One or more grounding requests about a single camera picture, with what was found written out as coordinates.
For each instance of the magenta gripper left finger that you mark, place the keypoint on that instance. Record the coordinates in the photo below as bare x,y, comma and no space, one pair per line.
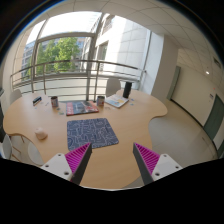
70,166

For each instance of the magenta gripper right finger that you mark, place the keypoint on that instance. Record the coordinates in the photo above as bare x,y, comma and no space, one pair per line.
153,166

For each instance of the blue patterned mouse pad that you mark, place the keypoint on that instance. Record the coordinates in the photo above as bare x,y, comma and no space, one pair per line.
97,131

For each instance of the white computer mouse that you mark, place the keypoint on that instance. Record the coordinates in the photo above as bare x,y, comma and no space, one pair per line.
40,133

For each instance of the white chair lower left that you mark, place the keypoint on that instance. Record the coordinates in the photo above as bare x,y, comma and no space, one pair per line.
6,151

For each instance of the red and grey book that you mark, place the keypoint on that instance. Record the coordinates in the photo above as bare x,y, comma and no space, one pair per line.
80,107

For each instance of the left patterned mug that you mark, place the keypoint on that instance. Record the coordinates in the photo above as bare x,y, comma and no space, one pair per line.
54,101

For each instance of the patterned mug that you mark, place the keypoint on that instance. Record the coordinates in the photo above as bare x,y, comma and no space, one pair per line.
100,100
54,101

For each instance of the right patterned mug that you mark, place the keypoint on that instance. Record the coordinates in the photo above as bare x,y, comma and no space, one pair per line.
100,100

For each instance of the open white magazine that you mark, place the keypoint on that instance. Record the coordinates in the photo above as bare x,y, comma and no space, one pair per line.
116,100

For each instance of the small dark box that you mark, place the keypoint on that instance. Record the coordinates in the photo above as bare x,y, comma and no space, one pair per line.
37,100

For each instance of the black cylindrical speaker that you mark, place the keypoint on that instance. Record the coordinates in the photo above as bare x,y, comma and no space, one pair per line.
127,89

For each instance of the metal balcony railing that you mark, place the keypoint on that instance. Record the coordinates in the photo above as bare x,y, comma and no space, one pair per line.
73,79

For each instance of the white chair behind table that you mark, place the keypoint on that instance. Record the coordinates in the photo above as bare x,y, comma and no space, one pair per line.
113,85

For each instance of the white chair at left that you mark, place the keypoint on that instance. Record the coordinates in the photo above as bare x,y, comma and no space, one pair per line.
16,94

